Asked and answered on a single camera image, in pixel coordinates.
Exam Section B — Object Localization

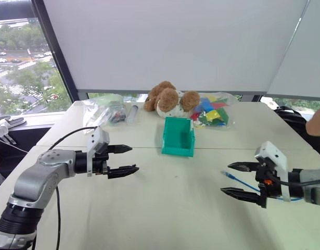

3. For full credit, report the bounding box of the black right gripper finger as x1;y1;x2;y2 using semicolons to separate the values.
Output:
227;161;260;174
220;186;262;207

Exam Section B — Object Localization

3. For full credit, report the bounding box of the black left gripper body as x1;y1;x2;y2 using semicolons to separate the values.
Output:
92;143;111;179

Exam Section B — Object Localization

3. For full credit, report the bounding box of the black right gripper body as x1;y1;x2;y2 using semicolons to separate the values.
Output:
255;160;282;209

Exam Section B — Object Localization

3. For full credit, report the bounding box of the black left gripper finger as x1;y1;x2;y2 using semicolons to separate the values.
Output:
107;164;140;180
108;144;133;155

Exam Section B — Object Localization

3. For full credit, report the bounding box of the grey plastic tube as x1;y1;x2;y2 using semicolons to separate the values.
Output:
126;104;140;124

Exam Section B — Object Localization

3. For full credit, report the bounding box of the clear bag of small parts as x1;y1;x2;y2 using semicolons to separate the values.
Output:
82;94;132;129

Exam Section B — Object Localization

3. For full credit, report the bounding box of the green plastic bin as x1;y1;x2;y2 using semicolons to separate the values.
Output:
160;116;197;158

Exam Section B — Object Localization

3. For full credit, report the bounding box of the clear bag of coloured blocks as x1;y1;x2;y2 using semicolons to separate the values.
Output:
188;91;238;131

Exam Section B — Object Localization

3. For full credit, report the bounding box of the black backpack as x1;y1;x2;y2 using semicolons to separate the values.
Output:
273;105;320;163

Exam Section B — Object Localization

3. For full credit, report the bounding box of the brown and white plush dog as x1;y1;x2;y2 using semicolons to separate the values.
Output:
144;81;201;119

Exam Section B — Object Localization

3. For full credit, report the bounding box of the dark flat object on sill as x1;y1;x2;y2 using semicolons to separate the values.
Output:
3;117;27;126

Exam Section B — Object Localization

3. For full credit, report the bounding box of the wide white roller blind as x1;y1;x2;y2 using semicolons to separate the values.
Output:
42;0;313;97

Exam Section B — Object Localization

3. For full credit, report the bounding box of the narrow white roller blind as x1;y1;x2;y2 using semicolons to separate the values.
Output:
266;0;320;100

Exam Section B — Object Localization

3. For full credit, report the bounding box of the blue cable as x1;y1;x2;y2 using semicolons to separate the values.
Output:
221;170;305;203

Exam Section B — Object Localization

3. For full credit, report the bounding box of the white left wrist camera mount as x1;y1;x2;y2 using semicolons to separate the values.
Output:
86;127;110;177

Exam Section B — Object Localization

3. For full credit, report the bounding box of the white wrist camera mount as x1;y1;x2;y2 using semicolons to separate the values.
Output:
254;141;291;203
86;127;110;177

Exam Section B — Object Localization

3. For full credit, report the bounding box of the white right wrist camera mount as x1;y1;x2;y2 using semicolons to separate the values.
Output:
254;141;291;203

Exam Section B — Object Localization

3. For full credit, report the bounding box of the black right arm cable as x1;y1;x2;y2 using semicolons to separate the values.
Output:
263;176;320;187

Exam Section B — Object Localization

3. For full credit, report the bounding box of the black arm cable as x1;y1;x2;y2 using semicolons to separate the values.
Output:
46;126;99;250
263;176;320;187

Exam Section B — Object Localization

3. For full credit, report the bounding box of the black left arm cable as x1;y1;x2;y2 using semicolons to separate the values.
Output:
46;126;99;250

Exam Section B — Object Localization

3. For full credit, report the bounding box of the black window frame post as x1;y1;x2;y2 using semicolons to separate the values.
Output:
31;0;81;102

